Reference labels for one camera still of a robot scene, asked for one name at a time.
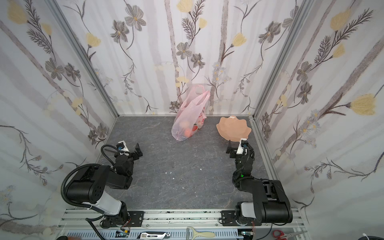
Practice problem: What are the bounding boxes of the pink scalloped plate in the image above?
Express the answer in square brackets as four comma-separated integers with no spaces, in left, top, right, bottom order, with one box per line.
[216,116,252,142]

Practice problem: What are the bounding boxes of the pink plastic bag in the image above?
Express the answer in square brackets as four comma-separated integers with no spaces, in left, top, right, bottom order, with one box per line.
[171,85,211,141]

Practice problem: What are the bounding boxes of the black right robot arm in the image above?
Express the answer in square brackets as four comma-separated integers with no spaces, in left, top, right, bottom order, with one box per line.
[222,139,293,226]

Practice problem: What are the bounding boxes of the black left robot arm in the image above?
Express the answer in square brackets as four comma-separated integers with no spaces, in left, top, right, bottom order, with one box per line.
[60,141,144,229]

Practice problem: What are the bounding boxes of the silver black utility knife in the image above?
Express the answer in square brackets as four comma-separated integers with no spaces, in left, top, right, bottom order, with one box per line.
[137,231,171,240]

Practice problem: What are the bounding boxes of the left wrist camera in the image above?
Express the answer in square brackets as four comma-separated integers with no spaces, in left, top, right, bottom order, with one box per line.
[116,141,130,154]

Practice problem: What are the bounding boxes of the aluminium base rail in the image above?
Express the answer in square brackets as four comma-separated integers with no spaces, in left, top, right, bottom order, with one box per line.
[53,209,310,240]

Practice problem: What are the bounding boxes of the red handled scissors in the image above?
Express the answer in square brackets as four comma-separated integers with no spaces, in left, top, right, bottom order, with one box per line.
[273,230,307,240]

